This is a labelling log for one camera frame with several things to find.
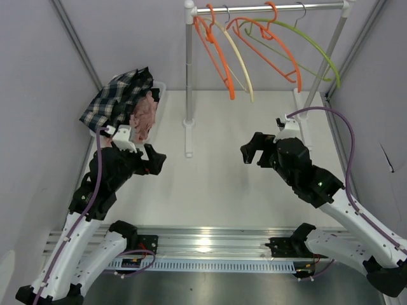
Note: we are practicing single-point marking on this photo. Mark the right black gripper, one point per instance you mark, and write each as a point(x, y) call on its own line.
point(259, 142)

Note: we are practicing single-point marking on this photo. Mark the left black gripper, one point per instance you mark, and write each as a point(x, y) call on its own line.
point(152, 165)

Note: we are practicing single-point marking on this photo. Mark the navy plaid skirt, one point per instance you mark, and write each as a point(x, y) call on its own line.
point(116, 101)

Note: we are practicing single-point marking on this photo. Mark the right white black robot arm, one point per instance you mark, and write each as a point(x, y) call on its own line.
point(379, 254)

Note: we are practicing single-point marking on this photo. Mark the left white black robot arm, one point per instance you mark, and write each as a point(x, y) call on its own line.
point(68, 274)

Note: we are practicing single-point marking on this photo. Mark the cream hanger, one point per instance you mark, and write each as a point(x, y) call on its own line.
point(248, 87)

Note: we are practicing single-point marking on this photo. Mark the left orange hanger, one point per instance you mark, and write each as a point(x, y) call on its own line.
point(206, 35)

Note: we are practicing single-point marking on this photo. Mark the pink garment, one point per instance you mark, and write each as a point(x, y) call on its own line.
point(144, 116)

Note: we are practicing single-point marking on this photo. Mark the white plastic basket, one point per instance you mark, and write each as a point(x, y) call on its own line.
point(161, 88)

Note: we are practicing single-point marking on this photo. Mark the silver clothes rack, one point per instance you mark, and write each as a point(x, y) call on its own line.
point(273, 51)

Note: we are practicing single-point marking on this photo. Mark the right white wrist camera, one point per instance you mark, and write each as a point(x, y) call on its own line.
point(288, 128)

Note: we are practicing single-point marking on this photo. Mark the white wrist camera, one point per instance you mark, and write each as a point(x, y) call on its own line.
point(288, 128)
point(122, 137)

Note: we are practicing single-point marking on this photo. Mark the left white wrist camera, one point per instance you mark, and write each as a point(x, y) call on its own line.
point(122, 137)

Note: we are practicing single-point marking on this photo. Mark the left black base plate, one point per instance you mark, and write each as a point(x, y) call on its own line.
point(147, 242)

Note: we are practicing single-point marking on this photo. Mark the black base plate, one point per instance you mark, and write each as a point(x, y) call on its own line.
point(147, 242)
point(283, 247)

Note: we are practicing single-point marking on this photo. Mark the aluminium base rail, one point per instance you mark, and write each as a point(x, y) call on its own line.
point(213, 242)

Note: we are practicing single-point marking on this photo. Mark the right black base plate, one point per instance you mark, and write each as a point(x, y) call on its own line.
point(283, 247)

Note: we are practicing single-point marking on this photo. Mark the white slotted cable duct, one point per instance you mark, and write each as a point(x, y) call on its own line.
point(201, 266)

